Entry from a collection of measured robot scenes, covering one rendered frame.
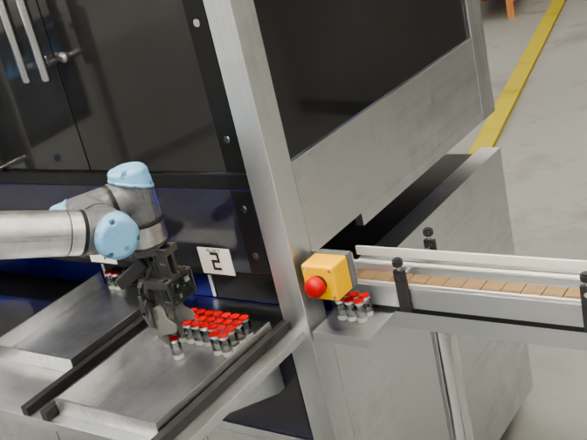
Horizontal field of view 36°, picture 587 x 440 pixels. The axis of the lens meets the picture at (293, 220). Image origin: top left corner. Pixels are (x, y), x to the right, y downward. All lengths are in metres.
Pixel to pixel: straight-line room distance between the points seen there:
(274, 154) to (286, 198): 0.09
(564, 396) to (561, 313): 1.40
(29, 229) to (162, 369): 0.48
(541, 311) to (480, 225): 0.84
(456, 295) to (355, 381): 0.36
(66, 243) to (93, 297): 0.75
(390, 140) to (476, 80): 0.48
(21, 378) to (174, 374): 0.35
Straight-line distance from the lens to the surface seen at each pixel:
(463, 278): 1.74
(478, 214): 2.43
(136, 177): 1.61
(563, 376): 3.11
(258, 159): 1.64
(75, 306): 2.17
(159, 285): 1.67
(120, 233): 1.46
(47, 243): 1.45
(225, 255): 1.80
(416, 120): 2.11
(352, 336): 1.72
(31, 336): 2.11
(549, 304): 1.62
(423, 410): 2.24
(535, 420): 2.92
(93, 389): 1.80
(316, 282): 1.65
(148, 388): 1.73
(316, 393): 1.85
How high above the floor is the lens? 1.72
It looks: 21 degrees down
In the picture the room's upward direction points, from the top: 13 degrees counter-clockwise
